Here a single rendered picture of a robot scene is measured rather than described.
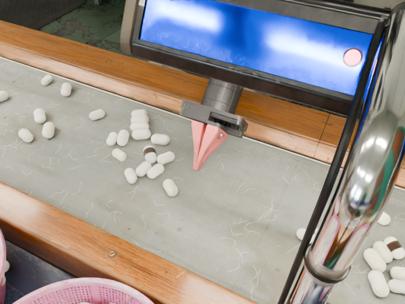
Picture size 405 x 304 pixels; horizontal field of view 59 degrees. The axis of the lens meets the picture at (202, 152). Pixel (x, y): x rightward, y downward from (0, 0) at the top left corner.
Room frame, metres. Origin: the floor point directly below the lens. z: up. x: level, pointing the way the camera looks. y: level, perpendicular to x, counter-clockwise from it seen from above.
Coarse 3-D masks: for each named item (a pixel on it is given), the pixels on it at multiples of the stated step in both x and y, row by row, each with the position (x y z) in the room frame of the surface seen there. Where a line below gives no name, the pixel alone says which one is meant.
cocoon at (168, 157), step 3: (165, 153) 0.45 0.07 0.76; (168, 153) 0.45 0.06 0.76; (171, 153) 0.45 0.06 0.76; (159, 156) 0.44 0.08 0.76; (162, 156) 0.44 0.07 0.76; (165, 156) 0.44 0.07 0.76; (168, 156) 0.44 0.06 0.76; (171, 156) 0.44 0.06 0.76; (174, 156) 0.45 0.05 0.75; (159, 159) 0.43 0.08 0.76; (162, 159) 0.43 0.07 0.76; (165, 159) 0.44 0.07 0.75; (168, 159) 0.44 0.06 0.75; (171, 159) 0.44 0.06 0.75; (159, 162) 0.43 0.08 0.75; (162, 162) 0.43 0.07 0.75; (165, 162) 0.43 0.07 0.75; (168, 162) 0.44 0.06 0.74
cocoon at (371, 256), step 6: (366, 252) 0.25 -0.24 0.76; (372, 252) 0.25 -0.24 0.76; (366, 258) 0.25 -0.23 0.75; (372, 258) 0.24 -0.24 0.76; (378, 258) 0.24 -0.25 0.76; (372, 264) 0.24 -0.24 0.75; (378, 264) 0.23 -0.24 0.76; (384, 264) 0.23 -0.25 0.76; (378, 270) 0.23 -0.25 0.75; (384, 270) 0.23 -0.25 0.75
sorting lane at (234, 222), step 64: (0, 64) 0.77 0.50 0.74; (0, 128) 0.53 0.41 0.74; (64, 128) 0.53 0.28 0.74; (128, 128) 0.53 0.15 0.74; (64, 192) 0.37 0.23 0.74; (128, 192) 0.37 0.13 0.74; (192, 192) 0.37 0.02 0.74; (256, 192) 0.37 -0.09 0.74; (320, 192) 0.37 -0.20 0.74; (192, 256) 0.25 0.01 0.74; (256, 256) 0.25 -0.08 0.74
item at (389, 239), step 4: (388, 236) 0.28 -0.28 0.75; (384, 240) 0.28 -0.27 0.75; (388, 240) 0.27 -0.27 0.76; (392, 240) 0.27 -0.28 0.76; (396, 240) 0.27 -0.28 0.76; (400, 248) 0.26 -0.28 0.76; (392, 252) 0.25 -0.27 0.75; (396, 252) 0.25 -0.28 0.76; (400, 252) 0.25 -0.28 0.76; (404, 252) 0.25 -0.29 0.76; (396, 256) 0.25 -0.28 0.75; (400, 256) 0.25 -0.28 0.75
